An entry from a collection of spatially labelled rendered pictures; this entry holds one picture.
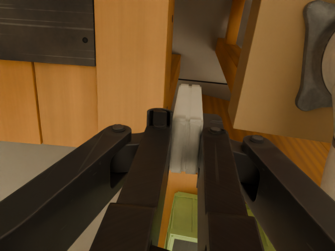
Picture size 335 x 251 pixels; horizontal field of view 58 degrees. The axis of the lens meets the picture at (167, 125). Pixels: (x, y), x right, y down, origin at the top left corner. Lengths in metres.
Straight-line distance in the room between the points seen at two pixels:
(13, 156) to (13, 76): 1.29
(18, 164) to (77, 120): 1.33
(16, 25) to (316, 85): 0.56
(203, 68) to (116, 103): 0.93
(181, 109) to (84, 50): 0.48
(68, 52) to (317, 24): 0.45
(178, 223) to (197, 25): 0.99
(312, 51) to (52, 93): 0.51
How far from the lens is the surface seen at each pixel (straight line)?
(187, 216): 0.76
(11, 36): 0.69
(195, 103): 0.17
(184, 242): 0.87
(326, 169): 0.49
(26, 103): 0.73
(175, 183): 0.83
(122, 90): 0.62
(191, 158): 0.15
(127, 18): 0.60
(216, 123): 0.17
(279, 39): 0.56
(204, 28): 1.49
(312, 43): 0.56
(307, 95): 0.57
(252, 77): 0.56
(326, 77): 0.52
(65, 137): 0.73
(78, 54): 0.63
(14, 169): 2.03
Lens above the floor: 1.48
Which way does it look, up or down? 67 degrees down
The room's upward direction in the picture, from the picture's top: 166 degrees counter-clockwise
